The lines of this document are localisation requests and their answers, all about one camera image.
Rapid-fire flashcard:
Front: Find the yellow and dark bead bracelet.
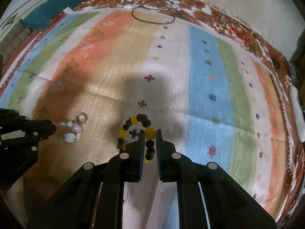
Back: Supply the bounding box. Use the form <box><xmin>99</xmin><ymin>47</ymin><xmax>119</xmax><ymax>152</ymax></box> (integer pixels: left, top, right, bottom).
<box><xmin>116</xmin><ymin>113</ymin><xmax>157</xmax><ymax>165</ymax></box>

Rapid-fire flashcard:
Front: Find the teal towel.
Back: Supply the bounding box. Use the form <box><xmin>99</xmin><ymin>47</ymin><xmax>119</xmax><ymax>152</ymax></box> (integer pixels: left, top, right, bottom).
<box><xmin>22</xmin><ymin>0</ymin><xmax>85</xmax><ymax>31</ymax></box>

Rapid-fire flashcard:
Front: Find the striped colourful bed cover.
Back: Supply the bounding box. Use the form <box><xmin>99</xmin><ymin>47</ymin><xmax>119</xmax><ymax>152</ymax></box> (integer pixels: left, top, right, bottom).
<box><xmin>1</xmin><ymin>0</ymin><xmax>304</xmax><ymax>228</ymax></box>

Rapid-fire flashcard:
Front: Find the black cable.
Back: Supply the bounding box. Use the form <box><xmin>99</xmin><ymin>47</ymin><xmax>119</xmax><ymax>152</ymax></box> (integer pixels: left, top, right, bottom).
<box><xmin>131</xmin><ymin>0</ymin><xmax>184</xmax><ymax>25</ymax></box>

